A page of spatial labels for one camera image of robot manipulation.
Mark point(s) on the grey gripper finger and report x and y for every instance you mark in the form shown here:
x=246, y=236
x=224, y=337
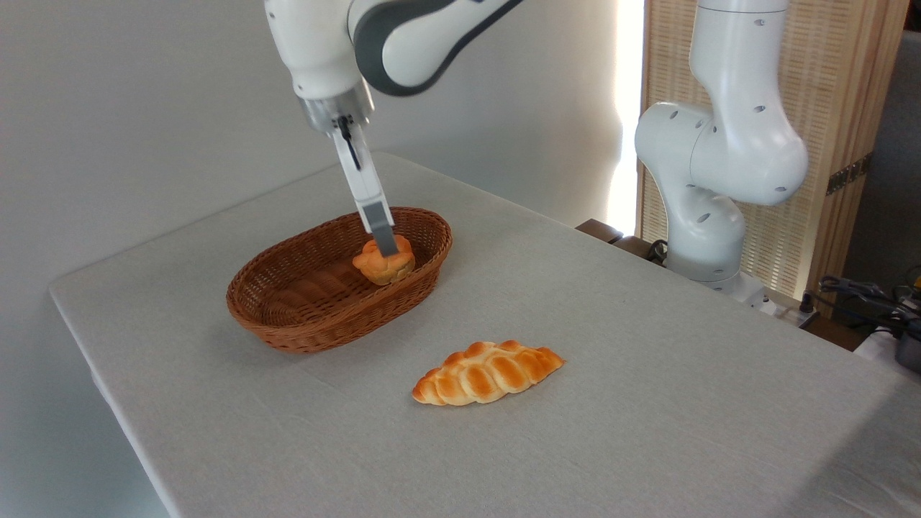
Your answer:
x=381, y=230

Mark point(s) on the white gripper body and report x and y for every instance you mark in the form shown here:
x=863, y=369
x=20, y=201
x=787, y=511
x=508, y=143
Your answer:
x=363, y=173

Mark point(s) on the round orange bread roll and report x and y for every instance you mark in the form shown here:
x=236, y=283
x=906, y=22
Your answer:
x=385, y=270

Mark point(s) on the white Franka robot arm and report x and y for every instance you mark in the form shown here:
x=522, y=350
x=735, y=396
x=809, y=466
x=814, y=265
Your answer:
x=719, y=144

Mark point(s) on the brown wicker oval basket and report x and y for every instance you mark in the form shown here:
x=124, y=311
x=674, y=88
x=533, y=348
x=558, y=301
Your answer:
x=324, y=324

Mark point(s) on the long braided bread loaf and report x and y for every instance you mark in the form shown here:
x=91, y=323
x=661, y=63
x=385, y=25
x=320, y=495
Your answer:
x=489, y=374

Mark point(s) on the light grey tablecloth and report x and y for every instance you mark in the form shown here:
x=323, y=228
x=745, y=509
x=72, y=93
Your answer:
x=575, y=432

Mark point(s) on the wooden slatted folding screen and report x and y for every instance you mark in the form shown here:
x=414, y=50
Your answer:
x=835, y=72

